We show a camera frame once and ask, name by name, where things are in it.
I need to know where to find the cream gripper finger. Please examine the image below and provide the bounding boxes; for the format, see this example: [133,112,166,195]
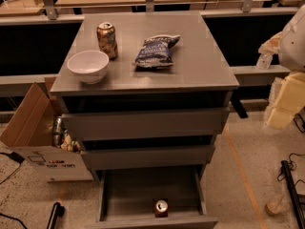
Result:
[264,73,305,130]
[258,32,282,54]

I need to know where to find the red coke can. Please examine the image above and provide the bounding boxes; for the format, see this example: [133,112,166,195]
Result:
[153,199,169,218]

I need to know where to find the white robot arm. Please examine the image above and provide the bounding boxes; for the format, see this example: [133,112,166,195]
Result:
[256,5,305,130]

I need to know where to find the grey top drawer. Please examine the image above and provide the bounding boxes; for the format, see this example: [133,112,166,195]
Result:
[62,108,230,141]

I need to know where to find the grey middle drawer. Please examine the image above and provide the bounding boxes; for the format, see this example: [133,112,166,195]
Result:
[81,145,215,171]

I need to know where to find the grey drawer cabinet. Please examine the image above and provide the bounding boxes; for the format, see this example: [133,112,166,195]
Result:
[50,10,240,183]

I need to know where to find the brown blue soda can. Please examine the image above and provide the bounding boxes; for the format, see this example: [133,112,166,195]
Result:
[96,22,118,59]

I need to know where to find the grey open bottom drawer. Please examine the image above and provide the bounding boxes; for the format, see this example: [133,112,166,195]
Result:
[86,166,217,229]

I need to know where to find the clear sanitizer bottle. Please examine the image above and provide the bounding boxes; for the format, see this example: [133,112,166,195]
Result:
[256,53,273,70]

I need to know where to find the round wooden floor disc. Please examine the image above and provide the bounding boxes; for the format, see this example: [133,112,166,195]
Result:
[265,194,289,216]

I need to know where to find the black stand bar right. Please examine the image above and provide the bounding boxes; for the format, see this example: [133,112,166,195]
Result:
[281,160,305,229]

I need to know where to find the blue chip bag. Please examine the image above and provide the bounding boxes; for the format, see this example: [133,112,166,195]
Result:
[133,34,180,69]

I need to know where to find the white ceramic bowl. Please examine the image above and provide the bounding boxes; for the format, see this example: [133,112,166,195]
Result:
[68,50,109,84]

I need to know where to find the cans inside cardboard box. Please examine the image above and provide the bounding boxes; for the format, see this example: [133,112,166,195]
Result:
[52,116,80,153]

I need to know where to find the black tool bottom left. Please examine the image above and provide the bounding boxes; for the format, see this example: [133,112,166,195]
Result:
[46,202,65,229]

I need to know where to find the open cardboard box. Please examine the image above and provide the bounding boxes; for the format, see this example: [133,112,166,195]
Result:
[0,83,93,182]

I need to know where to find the black power adapter left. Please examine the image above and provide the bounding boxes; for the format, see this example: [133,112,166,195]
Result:
[9,152,25,163]

